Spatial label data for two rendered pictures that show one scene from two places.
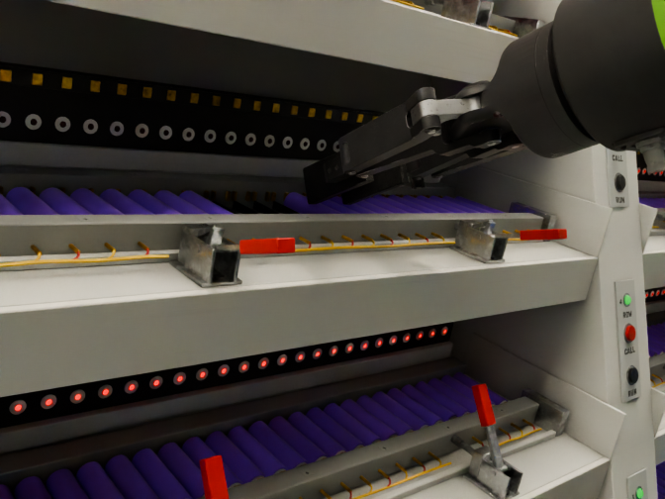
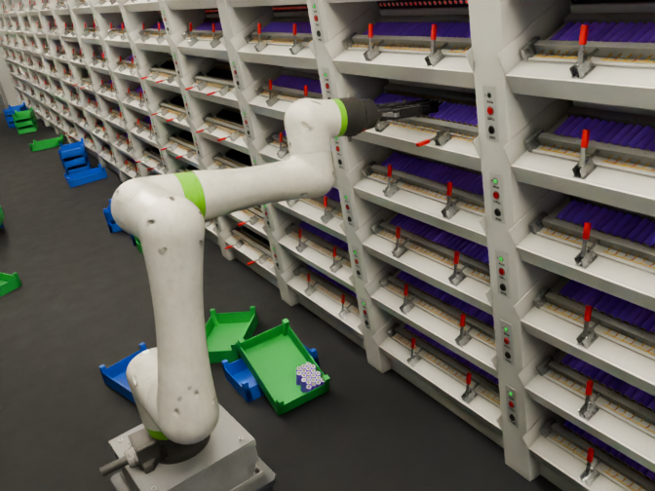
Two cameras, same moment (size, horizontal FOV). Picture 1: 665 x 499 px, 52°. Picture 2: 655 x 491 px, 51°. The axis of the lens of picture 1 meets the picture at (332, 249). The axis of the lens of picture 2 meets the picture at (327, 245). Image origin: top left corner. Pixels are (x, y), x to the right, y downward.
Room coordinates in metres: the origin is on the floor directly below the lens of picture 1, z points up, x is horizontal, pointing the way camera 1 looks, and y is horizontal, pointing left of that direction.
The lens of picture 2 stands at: (0.68, -1.81, 1.41)
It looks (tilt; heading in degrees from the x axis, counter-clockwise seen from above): 23 degrees down; 104
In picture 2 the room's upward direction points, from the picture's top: 10 degrees counter-clockwise
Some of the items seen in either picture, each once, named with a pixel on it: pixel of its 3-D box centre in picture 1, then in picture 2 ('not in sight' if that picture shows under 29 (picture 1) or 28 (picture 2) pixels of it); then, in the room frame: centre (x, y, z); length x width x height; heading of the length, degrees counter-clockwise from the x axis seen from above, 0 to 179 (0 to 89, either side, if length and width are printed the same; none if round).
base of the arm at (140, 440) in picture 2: not in sight; (154, 442); (-0.12, -0.65, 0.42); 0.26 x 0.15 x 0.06; 40
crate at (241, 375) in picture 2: not in sight; (270, 364); (-0.14, 0.22, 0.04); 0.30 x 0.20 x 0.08; 41
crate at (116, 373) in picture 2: not in sight; (142, 373); (-0.64, 0.19, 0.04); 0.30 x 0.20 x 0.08; 145
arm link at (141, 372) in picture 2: not in sight; (164, 392); (-0.07, -0.62, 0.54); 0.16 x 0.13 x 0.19; 135
